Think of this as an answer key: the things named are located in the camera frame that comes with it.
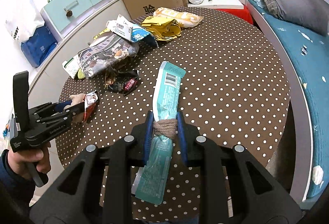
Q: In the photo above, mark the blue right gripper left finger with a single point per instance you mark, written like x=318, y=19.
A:
x=148, y=124

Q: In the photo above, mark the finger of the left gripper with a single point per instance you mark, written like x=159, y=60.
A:
x=59, y=107
x=75, y=110

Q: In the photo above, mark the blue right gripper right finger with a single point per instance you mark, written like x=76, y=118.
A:
x=181, y=136

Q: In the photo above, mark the red white wrapper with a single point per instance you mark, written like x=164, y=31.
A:
x=86, y=104

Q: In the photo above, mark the teal plastic snack wrapper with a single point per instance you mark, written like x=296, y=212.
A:
x=150, y=181

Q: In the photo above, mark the newspaper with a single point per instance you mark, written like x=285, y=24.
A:
x=105, y=51

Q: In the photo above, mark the blue white torn package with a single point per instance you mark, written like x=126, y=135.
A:
x=130, y=31

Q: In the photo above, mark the person's left hand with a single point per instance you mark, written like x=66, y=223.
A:
x=18, y=160

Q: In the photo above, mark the white curved cabinet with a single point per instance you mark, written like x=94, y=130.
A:
x=47, y=83

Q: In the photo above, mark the white green small carton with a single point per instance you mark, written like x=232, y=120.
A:
x=71, y=66

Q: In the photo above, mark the black red snack wrapper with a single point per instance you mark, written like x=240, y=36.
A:
x=121, y=82

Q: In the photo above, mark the blue storage bag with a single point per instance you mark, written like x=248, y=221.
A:
x=37, y=48

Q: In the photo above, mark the brown polka dot tablecloth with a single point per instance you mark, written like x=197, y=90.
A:
x=234, y=90

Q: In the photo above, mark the yellow crumpled bag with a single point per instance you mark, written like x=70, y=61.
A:
x=163, y=29

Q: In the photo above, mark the orange white plastic bag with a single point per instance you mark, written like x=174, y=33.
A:
x=184, y=19

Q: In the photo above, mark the red white bench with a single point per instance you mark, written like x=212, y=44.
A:
x=234, y=7

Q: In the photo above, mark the teal bed mattress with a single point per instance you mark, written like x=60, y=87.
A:
x=304, y=55

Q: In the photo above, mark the grey folded blanket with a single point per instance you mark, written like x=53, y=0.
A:
x=311, y=14

